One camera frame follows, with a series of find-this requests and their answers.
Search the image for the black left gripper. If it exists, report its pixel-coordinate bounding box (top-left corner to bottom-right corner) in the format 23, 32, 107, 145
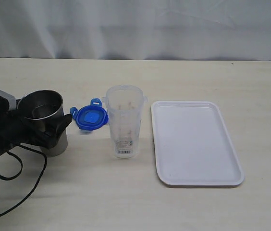
0, 97, 72, 154

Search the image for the stainless steel cup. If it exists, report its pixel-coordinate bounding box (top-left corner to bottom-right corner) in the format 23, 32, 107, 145
17, 90, 68, 157

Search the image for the blue plastic lid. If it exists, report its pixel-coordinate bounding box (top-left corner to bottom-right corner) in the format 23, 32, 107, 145
70, 98, 109, 132

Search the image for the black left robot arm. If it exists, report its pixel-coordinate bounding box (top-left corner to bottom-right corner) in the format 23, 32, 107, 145
0, 90, 72, 156

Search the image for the clear plastic tall container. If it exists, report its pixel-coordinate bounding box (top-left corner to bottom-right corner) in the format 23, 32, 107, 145
102, 85, 147, 158

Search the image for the white rectangular tray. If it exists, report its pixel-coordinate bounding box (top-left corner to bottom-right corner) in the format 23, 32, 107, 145
151, 101, 245, 187

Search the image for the white backdrop curtain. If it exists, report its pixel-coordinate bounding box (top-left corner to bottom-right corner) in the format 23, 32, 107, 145
0, 0, 271, 61

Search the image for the black cable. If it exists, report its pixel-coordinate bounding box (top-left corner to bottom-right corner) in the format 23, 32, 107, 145
0, 141, 49, 220

